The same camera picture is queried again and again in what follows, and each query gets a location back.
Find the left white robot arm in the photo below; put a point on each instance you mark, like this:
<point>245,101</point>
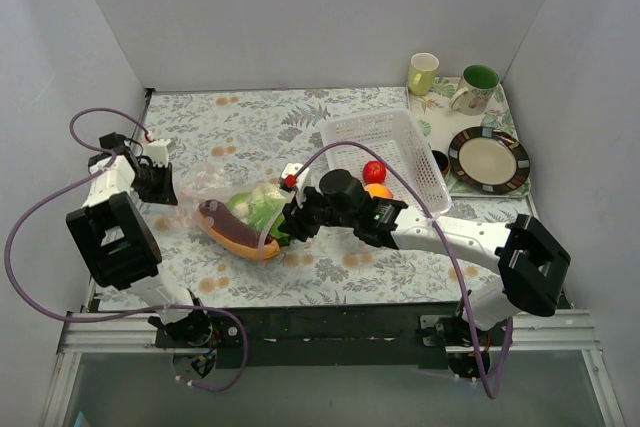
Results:
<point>118,246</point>

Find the orange fake fruit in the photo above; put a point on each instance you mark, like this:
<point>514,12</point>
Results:
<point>379,190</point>

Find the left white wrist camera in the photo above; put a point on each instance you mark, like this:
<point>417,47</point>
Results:
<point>158,151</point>

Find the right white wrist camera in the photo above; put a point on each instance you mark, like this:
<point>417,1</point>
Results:
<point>295,178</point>

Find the floral table mat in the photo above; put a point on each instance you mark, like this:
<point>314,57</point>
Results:
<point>241,138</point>

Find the green interior floral mug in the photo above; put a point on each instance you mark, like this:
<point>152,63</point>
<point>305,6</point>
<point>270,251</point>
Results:
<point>475,89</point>

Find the yellow green mug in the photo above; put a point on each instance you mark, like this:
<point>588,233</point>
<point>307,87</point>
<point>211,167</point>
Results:
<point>422,73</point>

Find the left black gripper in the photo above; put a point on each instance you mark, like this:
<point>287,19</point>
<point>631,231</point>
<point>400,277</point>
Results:
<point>163,185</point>

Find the clear zip top bag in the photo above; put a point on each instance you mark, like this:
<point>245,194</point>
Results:
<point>205,181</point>

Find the floral serving tray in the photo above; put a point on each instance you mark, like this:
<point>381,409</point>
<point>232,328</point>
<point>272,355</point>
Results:
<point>439,123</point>

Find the aluminium frame rail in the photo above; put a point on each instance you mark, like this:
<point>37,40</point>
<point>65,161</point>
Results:
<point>567,330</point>

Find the small brown cup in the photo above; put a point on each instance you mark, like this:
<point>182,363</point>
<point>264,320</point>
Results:
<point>442,161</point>

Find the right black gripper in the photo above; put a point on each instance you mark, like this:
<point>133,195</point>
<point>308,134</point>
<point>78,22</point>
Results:
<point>298,217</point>

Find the striped rim ceramic plate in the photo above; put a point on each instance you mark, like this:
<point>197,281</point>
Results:
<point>488,160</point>

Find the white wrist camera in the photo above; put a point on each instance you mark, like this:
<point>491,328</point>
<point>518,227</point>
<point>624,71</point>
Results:
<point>295,178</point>
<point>158,151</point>

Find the green fake lettuce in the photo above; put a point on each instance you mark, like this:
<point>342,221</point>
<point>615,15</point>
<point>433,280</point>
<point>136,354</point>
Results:
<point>259,207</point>

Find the red fake strawberry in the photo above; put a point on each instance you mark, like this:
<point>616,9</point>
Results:
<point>374,172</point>

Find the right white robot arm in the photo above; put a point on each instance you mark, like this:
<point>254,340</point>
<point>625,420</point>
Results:
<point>530,264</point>

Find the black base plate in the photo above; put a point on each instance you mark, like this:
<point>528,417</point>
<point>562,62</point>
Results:
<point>425,335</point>

